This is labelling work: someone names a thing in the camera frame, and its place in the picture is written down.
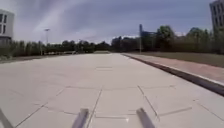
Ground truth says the robot's own part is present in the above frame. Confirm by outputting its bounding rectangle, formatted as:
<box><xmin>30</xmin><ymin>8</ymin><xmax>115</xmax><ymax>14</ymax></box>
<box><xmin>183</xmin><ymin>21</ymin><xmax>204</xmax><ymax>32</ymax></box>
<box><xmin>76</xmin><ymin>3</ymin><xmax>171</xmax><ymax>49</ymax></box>
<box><xmin>135</xmin><ymin>107</ymin><xmax>156</xmax><ymax>128</ymax></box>
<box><xmin>71</xmin><ymin>108</ymin><xmax>90</xmax><ymax>128</ymax></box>

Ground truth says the grey tall building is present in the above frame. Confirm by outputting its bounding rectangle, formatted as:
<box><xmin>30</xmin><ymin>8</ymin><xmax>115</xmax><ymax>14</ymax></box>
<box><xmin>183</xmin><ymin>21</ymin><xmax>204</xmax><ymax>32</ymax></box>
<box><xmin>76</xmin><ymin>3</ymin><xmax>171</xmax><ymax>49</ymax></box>
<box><xmin>209</xmin><ymin>0</ymin><xmax>224</xmax><ymax>33</ymax></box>

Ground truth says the reddish-brown paved strip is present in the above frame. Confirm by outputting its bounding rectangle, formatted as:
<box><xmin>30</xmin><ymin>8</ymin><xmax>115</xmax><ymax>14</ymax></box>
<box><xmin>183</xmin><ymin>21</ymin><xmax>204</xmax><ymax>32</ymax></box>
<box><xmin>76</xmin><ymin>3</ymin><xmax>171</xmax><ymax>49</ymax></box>
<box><xmin>124</xmin><ymin>53</ymin><xmax>224</xmax><ymax>84</ymax></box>

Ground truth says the lamp pole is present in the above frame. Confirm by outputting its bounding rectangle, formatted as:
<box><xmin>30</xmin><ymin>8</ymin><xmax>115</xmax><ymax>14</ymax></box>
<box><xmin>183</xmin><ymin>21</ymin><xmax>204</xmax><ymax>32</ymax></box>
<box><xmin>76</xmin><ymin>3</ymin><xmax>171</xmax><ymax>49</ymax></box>
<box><xmin>43</xmin><ymin>28</ymin><xmax>51</xmax><ymax>56</ymax></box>

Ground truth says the dark kerb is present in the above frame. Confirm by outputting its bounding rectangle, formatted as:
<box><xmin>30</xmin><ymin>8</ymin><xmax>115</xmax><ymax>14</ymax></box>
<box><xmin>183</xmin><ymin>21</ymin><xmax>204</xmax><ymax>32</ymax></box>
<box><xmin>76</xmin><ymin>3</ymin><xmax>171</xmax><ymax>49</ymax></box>
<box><xmin>120</xmin><ymin>53</ymin><xmax>224</xmax><ymax>98</ymax></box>

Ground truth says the grass strip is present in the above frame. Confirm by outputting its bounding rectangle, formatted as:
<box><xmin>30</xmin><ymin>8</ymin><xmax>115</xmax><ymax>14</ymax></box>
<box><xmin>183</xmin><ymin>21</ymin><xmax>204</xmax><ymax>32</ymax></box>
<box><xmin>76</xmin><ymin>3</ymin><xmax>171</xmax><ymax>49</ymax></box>
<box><xmin>133</xmin><ymin>50</ymin><xmax>224</xmax><ymax>69</ymax></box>

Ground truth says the white building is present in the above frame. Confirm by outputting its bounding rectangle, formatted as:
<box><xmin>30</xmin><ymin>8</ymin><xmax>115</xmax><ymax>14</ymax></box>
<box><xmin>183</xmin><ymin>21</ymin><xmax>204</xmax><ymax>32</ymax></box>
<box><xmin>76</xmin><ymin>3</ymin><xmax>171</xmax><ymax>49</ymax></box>
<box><xmin>0</xmin><ymin>9</ymin><xmax>15</xmax><ymax>44</ymax></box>

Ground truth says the row of trees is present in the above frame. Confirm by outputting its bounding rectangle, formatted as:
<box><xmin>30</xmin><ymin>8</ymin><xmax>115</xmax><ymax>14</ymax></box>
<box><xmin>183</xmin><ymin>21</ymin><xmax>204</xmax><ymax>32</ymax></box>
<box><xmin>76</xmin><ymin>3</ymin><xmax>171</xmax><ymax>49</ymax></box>
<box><xmin>0</xmin><ymin>24</ymin><xmax>224</xmax><ymax>58</ymax></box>

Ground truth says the pale stone slab plaza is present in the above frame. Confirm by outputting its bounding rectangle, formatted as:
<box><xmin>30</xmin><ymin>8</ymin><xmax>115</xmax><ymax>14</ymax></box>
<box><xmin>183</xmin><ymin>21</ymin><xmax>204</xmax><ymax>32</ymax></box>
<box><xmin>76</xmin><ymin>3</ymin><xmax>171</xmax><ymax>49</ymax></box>
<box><xmin>0</xmin><ymin>53</ymin><xmax>224</xmax><ymax>128</ymax></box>

